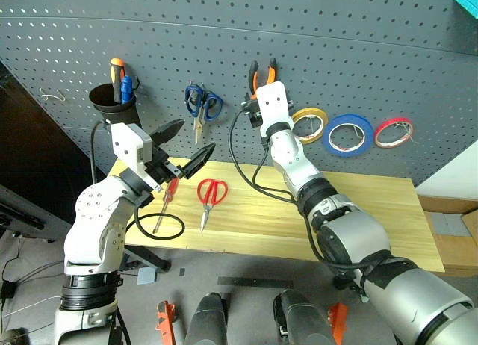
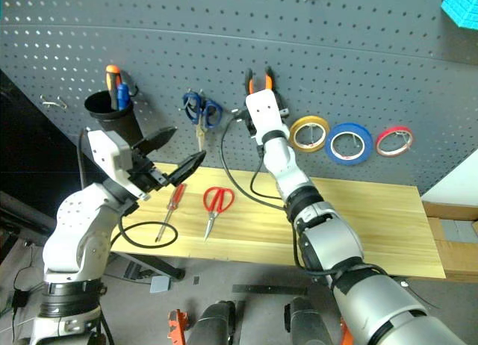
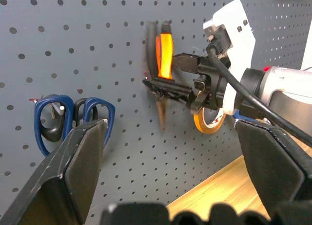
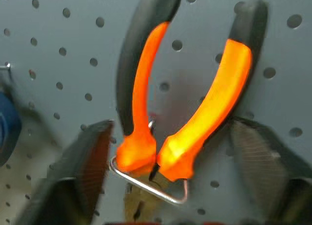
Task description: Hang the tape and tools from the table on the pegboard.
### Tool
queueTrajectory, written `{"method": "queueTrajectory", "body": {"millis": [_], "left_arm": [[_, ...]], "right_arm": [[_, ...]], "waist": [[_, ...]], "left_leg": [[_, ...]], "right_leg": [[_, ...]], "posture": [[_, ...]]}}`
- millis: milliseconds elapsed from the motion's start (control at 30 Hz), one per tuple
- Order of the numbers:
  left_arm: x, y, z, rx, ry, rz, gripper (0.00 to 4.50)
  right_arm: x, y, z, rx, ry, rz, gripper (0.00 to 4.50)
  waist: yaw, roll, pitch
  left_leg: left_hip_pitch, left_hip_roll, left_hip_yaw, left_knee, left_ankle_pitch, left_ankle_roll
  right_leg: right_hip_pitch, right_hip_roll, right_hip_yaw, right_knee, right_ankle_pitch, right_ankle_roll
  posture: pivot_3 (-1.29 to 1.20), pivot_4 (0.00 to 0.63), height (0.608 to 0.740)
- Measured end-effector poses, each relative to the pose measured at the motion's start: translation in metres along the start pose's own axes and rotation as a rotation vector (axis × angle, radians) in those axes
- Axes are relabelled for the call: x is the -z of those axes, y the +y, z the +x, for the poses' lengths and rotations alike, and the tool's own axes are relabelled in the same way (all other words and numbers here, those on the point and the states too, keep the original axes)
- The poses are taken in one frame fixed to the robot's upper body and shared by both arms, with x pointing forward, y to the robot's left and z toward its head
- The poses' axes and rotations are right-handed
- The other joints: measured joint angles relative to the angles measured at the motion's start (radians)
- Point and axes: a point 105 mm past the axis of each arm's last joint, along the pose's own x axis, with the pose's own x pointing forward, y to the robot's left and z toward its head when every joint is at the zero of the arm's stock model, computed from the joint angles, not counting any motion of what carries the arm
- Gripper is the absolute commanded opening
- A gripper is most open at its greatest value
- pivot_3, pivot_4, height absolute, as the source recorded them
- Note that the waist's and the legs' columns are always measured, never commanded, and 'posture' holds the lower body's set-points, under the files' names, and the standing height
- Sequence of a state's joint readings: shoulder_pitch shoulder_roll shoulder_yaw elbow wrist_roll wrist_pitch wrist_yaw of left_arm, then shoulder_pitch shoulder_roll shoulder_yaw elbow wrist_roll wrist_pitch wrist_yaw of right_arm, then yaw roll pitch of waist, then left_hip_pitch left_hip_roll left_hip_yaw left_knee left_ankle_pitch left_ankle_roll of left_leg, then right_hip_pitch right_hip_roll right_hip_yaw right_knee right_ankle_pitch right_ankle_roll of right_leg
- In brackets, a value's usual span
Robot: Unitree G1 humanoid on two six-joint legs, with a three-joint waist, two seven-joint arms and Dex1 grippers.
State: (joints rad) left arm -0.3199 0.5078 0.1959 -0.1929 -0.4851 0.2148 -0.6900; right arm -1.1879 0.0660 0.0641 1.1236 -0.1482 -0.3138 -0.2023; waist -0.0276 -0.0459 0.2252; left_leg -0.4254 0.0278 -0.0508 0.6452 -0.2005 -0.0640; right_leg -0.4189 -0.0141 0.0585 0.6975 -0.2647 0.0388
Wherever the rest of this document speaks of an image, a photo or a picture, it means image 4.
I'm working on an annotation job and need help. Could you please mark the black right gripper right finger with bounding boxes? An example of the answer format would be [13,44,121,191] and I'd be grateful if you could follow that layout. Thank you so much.
[229,116,312,225]

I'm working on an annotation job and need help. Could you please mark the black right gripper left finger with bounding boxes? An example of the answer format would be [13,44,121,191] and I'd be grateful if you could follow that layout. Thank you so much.
[15,119,115,225]

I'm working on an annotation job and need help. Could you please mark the orange and black pliers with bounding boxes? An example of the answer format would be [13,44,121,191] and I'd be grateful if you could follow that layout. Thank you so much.
[115,0,269,222]

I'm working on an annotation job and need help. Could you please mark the blue tape roll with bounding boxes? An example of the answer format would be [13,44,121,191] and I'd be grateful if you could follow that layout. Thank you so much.
[0,91,22,167]

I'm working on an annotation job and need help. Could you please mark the grey perforated pegboard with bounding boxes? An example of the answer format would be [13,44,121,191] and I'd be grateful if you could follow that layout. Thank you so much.
[0,0,312,225]

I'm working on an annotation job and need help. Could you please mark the silver wire loop hook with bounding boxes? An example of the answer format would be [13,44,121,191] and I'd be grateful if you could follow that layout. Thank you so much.
[109,155,189,206]

